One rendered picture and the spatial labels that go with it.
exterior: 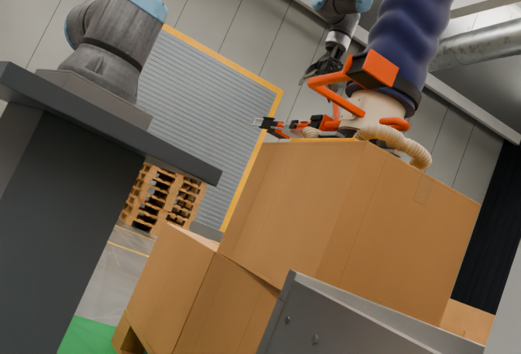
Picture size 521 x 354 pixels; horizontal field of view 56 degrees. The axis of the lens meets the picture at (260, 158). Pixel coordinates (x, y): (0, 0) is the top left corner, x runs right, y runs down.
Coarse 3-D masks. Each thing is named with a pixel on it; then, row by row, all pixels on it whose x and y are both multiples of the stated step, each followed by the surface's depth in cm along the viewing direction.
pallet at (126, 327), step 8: (128, 312) 203; (120, 320) 206; (128, 320) 199; (120, 328) 202; (128, 328) 195; (136, 328) 187; (112, 336) 206; (120, 336) 198; (128, 336) 194; (136, 336) 196; (112, 344) 202; (120, 344) 195; (128, 344) 195; (136, 344) 196; (144, 344) 175; (120, 352) 191; (128, 352) 194; (136, 352) 196; (152, 352) 167
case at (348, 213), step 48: (288, 144) 149; (336, 144) 124; (288, 192) 135; (336, 192) 115; (384, 192) 115; (432, 192) 121; (240, 240) 149; (288, 240) 124; (336, 240) 110; (384, 240) 115; (432, 240) 121; (384, 288) 116; (432, 288) 122
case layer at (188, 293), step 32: (160, 256) 199; (192, 256) 173; (224, 256) 154; (160, 288) 185; (192, 288) 162; (224, 288) 145; (256, 288) 131; (160, 320) 173; (192, 320) 153; (224, 320) 137; (256, 320) 125; (160, 352) 162; (192, 352) 144; (224, 352) 130
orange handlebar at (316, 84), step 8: (336, 72) 121; (312, 80) 130; (320, 80) 127; (328, 80) 123; (336, 80) 121; (344, 80) 119; (312, 88) 134; (320, 88) 134; (328, 88) 135; (328, 96) 135; (336, 96) 136; (336, 104) 138; (344, 104) 137; (352, 104) 138; (352, 112) 139; (360, 112) 140; (384, 120) 137; (392, 120) 134; (400, 120) 133; (296, 128) 183; (400, 128) 137; (408, 128) 134
